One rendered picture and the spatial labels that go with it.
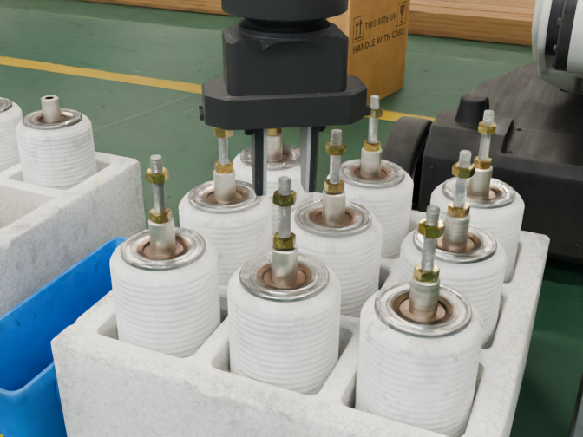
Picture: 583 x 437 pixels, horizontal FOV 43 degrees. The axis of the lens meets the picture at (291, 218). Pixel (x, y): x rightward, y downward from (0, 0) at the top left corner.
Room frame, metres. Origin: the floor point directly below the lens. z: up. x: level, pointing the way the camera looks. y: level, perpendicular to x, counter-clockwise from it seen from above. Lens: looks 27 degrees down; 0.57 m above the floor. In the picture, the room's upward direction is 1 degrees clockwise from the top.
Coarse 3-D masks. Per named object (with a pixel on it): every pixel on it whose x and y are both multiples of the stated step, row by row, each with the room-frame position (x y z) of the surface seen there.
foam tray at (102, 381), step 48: (528, 240) 0.72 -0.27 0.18; (528, 288) 0.62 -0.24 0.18; (96, 336) 0.53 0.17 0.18; (528, 336) 0.61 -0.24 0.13; (96, 384) 0.51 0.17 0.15; (144, 384) 0.49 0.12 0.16; (192, 384) 0.47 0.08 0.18; (240, 384) 0.47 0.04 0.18; (336, 384) 0.47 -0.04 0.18; (480, 384) 0.48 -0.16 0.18; (96, 432) 0.51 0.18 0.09; (144, 432) 0.49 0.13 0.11; (192, 432) 0.47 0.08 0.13; (240, 432) 0.45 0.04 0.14; (288, 432) 0.44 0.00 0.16; (336, 432) 0.42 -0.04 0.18; (384, 432) 0.42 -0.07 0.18; (432, 432) 0.42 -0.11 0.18; (480, 432) 0.42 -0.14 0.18
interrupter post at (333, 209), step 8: (328, 192) 0.63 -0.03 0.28; (344, 192) 0.63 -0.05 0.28; (328, 200) 0.62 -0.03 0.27; (336, 200) 0.62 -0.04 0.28; (344, 200) 0.63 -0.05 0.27; (328, 208) 0.62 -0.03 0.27; (336, 208) 0.62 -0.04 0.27; (344, 208) 0.63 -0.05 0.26; (328, 216) 0.62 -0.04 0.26; (336, 216) 0.62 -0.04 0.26
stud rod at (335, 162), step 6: (336, 132) 0.63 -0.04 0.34; (336, 138) 0.63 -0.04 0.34; (336, 144) 0.63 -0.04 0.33; (336, 156) 0.63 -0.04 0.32; (330, 162) 0.63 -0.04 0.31; (336, 162) 0.63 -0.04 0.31; (330, 168) 0.63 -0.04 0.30; (336, 168) 0.63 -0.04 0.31; (330, 174) 0.63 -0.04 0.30; (336, 174) 0.63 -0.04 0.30; (330, 180) 0.63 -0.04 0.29; (336, 180) 0.63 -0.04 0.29
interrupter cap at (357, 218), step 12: (312, 204) 0.66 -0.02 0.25; (348, 204) 0.66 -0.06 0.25; (300, 216) 0.63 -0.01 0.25; (312, 216) 0.63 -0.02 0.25; (348, 216) 0.64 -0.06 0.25; (360, 216) 0.63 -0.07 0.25; (300, 228) 0.61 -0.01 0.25; (312, 228) 0.60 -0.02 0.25; (324, 228) 0.61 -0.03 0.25; (336, 228) 0.61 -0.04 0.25; (348, 228) 0.61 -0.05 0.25; (360, 228) 0.61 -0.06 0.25
